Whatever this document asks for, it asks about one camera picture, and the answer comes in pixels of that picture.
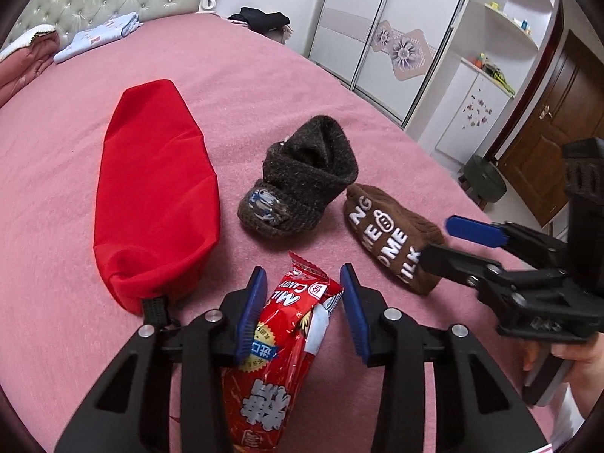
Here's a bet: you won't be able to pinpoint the folded light blue cloth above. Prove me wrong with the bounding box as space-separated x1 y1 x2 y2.
53 12 143 64

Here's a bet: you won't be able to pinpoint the white low cabinet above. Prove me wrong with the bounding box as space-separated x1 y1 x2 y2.
418 59 515 163

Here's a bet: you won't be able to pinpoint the brown sock with white letters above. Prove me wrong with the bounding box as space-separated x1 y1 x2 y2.
344 183 445 297

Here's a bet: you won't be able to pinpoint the brown wooden door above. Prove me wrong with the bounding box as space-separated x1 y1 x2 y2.
495 28 604 225

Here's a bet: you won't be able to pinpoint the red fabric pouch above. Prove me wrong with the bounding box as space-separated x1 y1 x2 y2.
92 79 222 314

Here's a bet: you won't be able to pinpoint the red candy wrapper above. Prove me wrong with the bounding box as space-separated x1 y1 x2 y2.
219 251 344 453

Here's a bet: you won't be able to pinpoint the black clothes pile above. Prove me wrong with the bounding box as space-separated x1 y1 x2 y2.
228 7 291 35

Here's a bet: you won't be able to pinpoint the folded pink quilt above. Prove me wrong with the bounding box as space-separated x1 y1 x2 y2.
0 31 61 107

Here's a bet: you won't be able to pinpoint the white flower-print wardrobe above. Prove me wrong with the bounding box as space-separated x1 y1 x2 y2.
307 0 477 128

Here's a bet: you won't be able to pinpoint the person's right forearm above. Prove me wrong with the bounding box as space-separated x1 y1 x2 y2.
550 363 604 453

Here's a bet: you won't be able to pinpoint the person's right hand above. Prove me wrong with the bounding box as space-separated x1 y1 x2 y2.
521 339 604 374

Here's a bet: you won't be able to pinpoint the dark grey knit sock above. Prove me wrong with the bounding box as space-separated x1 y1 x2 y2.
236 114 360 239

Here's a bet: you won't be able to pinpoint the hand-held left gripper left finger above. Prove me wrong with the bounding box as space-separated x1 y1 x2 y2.
54 265 269 453

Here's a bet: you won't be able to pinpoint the white corner shelf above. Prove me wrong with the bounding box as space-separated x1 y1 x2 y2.
472 0 562 52

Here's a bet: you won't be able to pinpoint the toys on cabinet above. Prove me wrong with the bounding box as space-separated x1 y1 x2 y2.
472 53 516 95

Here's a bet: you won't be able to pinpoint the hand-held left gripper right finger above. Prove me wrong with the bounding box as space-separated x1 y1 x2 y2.
340 263 539 453

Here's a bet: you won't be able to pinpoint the dark green stool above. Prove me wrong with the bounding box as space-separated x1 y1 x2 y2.
460 155 508 211

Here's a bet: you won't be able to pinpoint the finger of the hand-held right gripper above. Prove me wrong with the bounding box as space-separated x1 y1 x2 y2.
419 242 520 310
445 216 569 265

